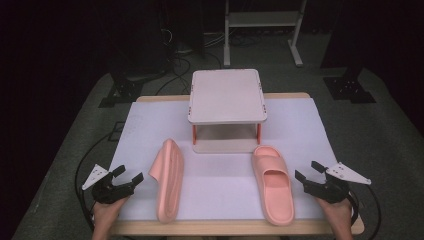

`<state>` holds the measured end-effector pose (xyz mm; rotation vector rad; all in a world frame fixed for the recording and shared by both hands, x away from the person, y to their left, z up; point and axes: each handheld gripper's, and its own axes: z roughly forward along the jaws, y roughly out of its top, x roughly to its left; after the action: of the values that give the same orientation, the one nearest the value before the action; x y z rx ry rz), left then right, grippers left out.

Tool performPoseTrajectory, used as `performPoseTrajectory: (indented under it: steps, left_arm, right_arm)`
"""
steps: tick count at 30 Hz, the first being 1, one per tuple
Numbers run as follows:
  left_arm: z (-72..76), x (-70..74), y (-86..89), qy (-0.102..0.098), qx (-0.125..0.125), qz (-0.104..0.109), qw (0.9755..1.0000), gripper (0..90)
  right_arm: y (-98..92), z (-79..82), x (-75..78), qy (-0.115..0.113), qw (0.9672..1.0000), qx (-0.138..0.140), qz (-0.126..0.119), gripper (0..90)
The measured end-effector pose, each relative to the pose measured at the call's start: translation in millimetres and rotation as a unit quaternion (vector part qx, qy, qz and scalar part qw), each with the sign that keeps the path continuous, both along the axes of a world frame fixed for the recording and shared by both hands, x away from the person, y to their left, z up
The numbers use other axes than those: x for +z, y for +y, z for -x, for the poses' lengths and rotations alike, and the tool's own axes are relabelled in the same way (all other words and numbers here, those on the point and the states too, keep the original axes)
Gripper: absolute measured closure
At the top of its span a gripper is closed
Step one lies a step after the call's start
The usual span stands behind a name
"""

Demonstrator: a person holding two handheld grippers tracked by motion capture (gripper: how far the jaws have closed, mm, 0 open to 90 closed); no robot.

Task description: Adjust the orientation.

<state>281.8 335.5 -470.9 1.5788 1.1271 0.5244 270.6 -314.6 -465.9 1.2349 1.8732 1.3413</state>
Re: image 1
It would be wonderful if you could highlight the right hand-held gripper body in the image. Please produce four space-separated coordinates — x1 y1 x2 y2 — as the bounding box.
303 161 372 205

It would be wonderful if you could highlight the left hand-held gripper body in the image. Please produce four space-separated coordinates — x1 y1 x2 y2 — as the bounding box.
81 163 136 205

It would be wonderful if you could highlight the pink slipper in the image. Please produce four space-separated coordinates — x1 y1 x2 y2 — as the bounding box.
251 145 296 227
148 138 185 224

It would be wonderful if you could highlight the white two-tier shoe rack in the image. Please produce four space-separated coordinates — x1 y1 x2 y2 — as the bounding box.
187 68 268 154

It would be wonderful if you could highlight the person's left hand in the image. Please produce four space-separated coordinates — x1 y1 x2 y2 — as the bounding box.
93 195 131 238

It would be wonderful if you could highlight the person's right hand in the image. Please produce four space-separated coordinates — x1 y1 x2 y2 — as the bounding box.
314 196 355 240

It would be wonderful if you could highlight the black stand base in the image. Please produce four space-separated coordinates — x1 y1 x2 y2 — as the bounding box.
98 74 144 109
322 68 378 104

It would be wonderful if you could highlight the white table mat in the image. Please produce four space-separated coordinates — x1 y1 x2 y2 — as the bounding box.
109 97 338 222

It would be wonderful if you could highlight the white metal stand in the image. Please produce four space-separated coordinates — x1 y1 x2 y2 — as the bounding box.
223 0 308 68

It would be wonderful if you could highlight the black cable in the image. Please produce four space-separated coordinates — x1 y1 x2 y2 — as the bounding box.
74 131 116 231
346 183 382 240

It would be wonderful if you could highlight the bundle of floor cables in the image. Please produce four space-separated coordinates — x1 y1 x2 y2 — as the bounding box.
154 28 264 96

